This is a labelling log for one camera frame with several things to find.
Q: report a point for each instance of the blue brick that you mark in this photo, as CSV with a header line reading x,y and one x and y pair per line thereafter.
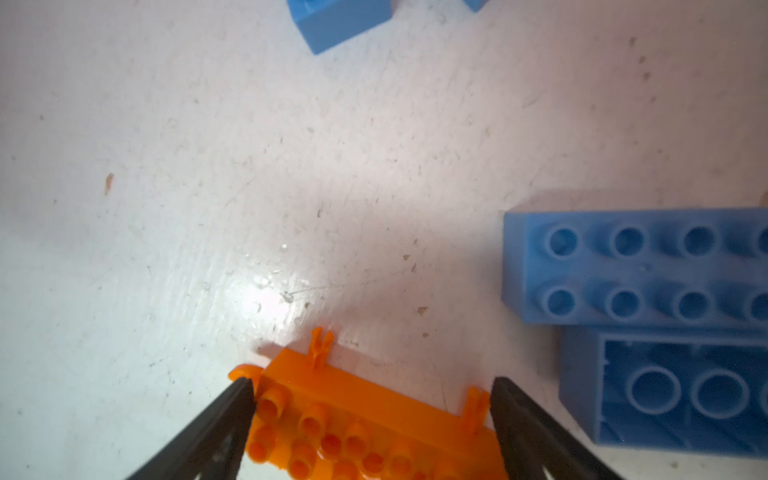
x,y
326,23
475,5
698,391

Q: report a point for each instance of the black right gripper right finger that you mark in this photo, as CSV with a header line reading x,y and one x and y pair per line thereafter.
x,y
533,444

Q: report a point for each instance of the blue brick studs up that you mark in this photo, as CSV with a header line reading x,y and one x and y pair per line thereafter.
x,y
674,268

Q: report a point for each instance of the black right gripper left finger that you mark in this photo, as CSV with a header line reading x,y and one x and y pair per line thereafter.
x,y
212,445

